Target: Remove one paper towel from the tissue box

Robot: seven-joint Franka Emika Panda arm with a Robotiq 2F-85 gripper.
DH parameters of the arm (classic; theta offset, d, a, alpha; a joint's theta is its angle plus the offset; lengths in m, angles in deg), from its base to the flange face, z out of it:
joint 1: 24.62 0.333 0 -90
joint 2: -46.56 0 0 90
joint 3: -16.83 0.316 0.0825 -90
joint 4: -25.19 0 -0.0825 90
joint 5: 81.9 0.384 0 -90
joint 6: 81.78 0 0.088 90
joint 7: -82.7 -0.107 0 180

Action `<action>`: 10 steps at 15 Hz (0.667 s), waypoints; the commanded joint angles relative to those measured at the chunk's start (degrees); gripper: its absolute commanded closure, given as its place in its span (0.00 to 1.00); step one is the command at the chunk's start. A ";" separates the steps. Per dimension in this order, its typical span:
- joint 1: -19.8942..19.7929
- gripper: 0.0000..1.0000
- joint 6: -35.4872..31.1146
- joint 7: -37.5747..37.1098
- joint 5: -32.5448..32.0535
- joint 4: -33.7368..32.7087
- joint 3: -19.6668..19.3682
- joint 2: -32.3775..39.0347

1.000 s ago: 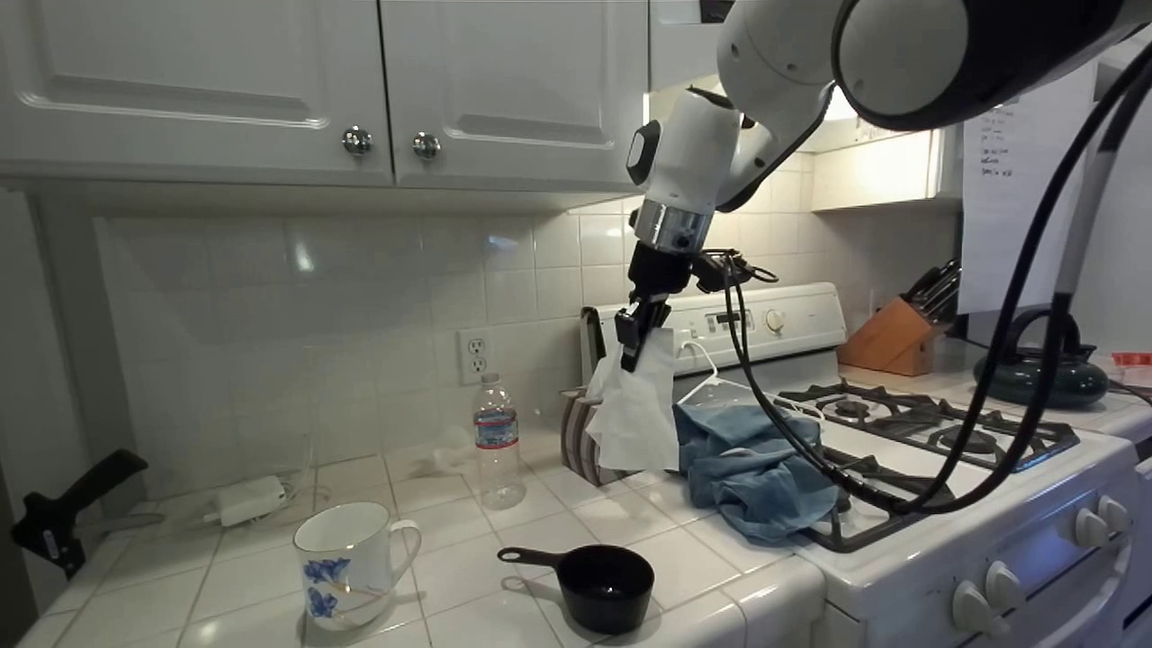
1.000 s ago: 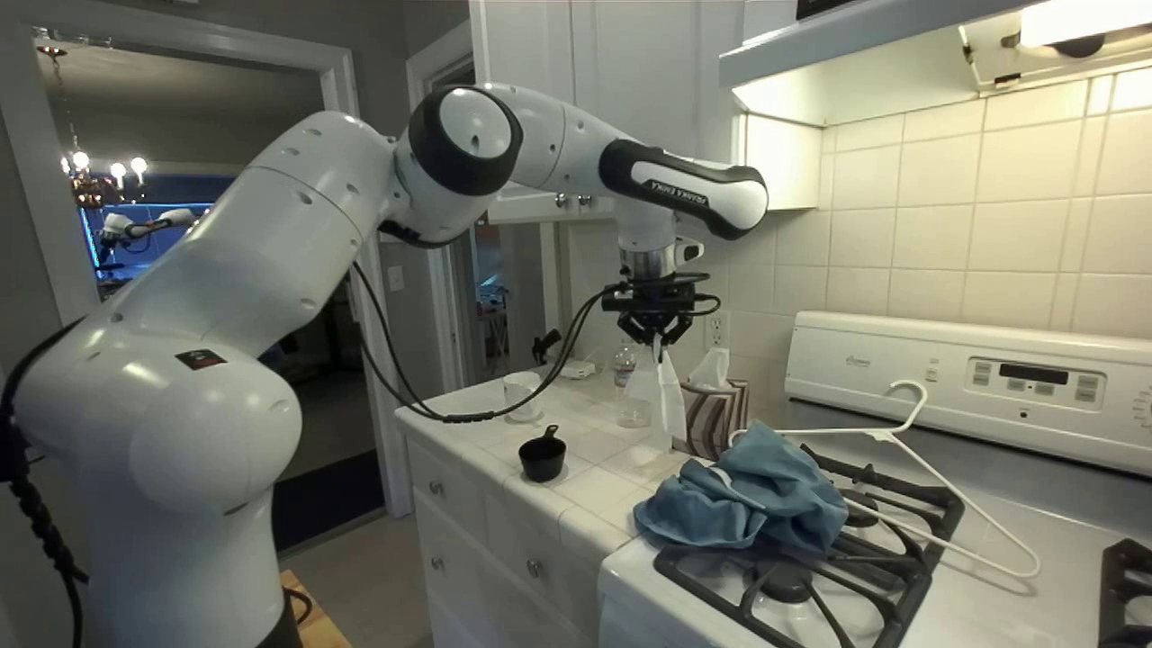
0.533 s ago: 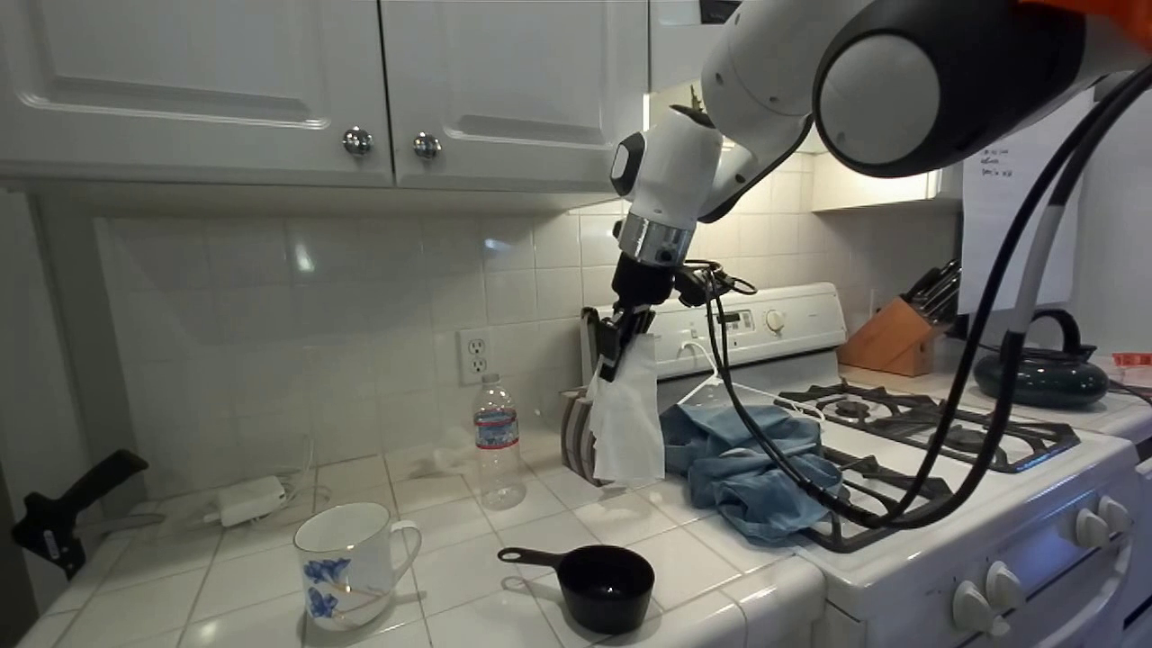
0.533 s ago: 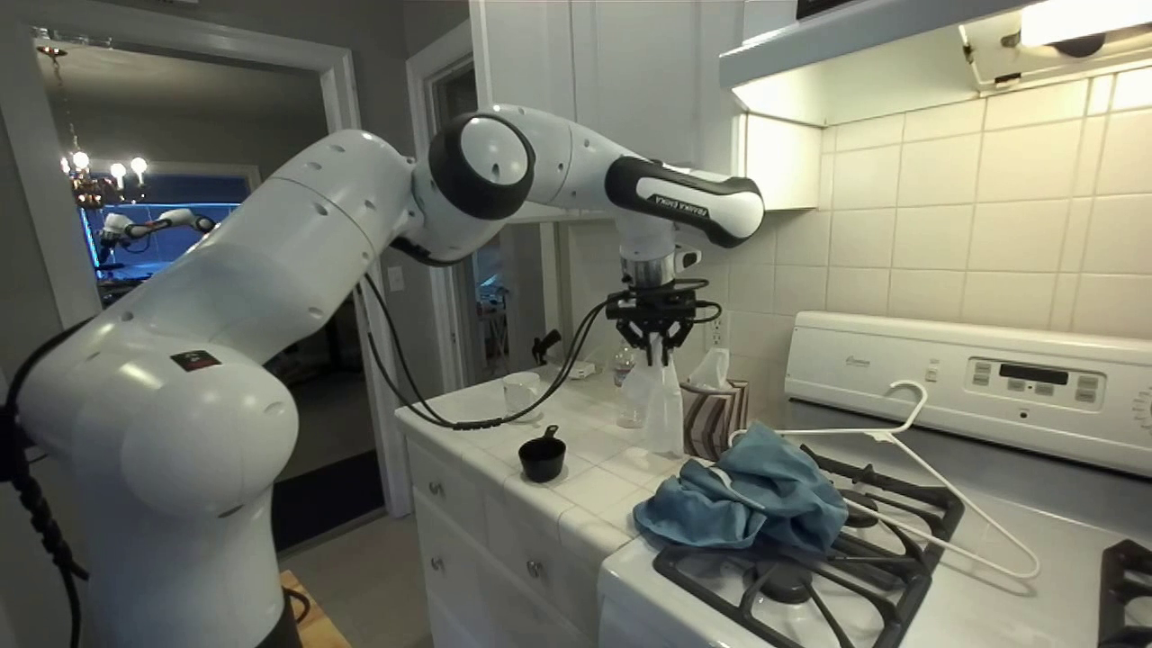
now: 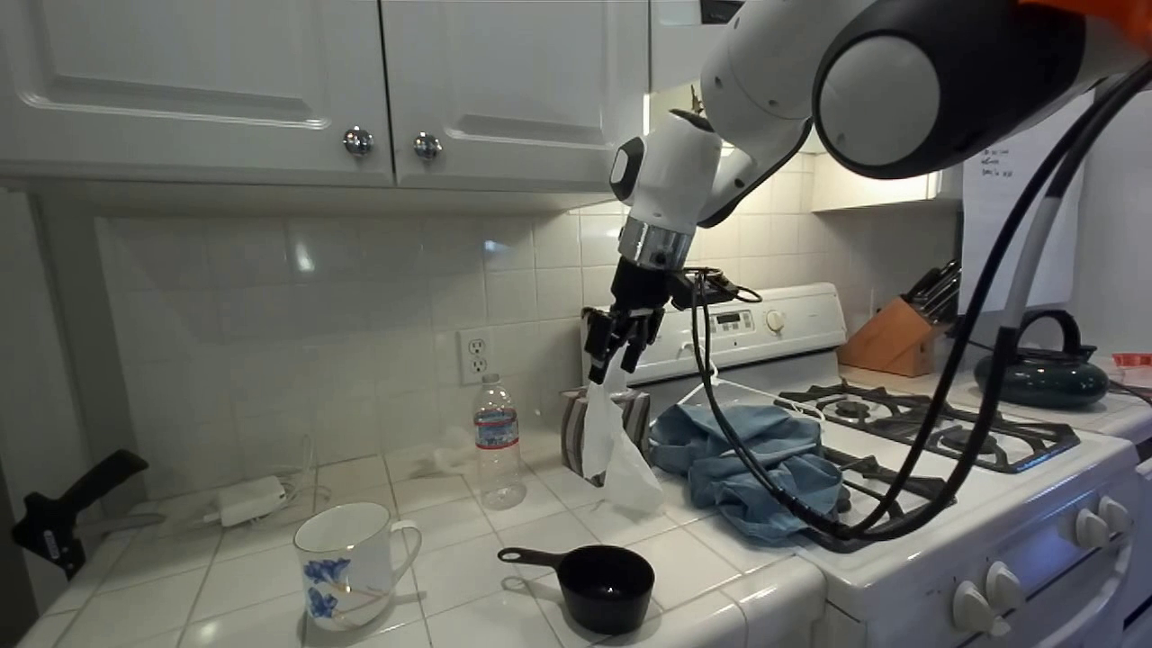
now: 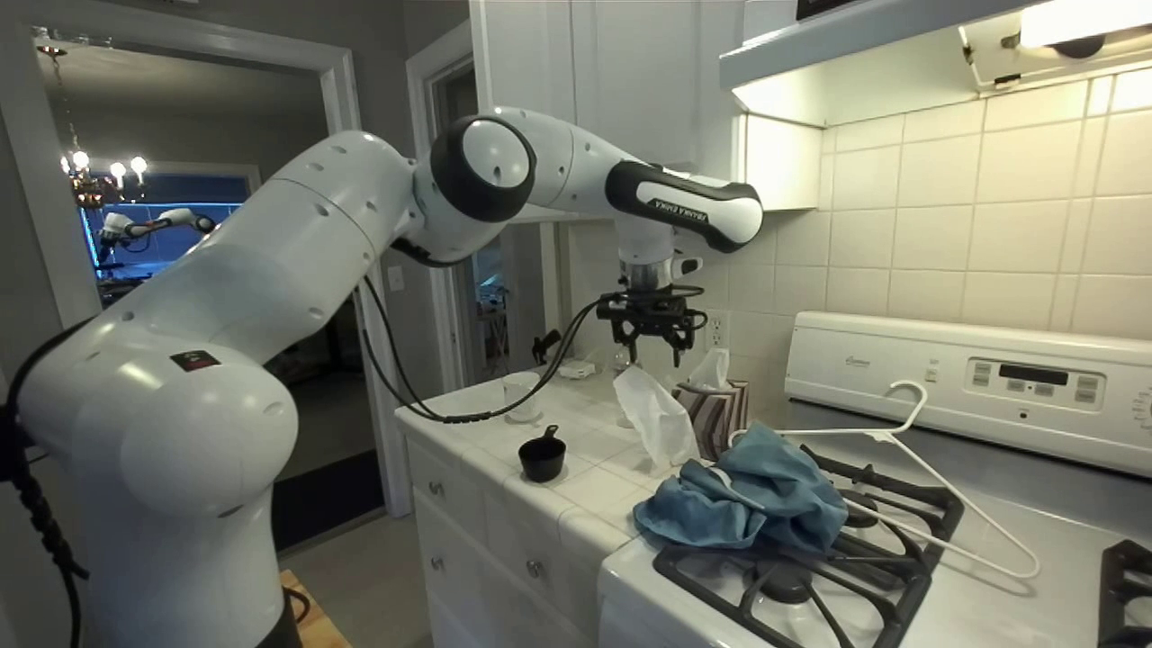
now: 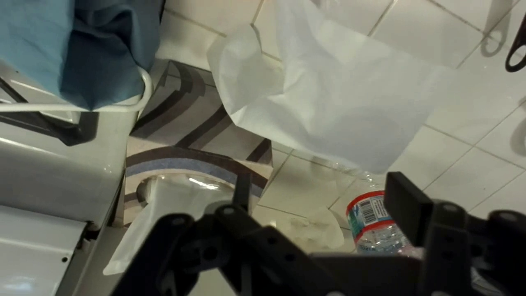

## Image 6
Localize white cabinet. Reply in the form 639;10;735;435
463;0;827;228
399;430;613;648

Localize black stove grate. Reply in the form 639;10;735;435
1094;536;1152;648
650;443;971;648

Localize white range hood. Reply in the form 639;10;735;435
717;0;1152;131

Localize white wire hanger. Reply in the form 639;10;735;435
722;378;1043;588

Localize white upper cabinet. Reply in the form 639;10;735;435
463;0;827;228

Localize white lower cabinet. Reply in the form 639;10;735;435
399;430;613;648

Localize chandelier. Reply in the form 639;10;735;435
55;114;156;209

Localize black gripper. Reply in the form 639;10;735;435
595;276;711;370

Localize black measuring cup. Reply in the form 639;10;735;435
516;423;570;488

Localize white gas stove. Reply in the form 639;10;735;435
595;310;1152;648

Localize white mug blue flowers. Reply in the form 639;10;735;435
499;370;546;430

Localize blue cloth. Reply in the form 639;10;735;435
629;425;854;563

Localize wooden board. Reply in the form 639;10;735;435
276;566;360;648

